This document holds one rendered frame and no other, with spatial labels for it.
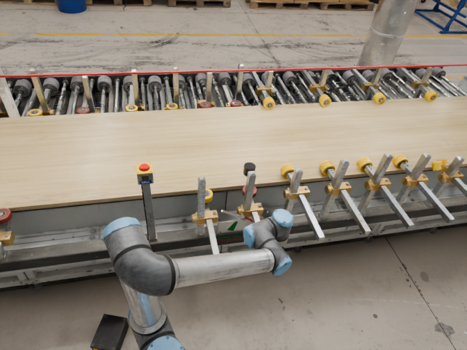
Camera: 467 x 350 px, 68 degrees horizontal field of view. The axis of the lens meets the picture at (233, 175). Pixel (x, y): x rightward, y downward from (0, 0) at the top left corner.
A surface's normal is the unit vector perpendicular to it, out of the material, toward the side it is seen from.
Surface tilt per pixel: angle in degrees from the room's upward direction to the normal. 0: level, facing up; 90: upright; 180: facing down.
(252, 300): 0
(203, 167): 0
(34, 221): 90
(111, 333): 0
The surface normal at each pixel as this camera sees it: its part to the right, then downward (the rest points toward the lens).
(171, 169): 0.08, -0.72
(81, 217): 0.21, 0.68
